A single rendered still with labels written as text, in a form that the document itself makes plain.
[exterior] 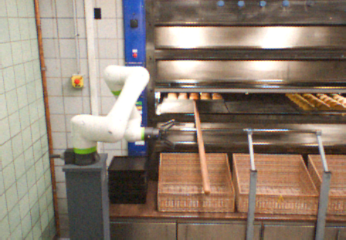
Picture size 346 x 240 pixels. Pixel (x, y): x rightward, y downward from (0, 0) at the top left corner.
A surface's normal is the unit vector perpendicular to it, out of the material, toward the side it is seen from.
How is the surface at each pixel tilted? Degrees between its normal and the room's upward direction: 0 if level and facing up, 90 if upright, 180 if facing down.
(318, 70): 70
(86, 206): 90
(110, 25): 90
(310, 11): 90
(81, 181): 90
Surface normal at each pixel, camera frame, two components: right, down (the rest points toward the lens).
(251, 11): -0.03, 0.26
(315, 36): -0.05, -0.09
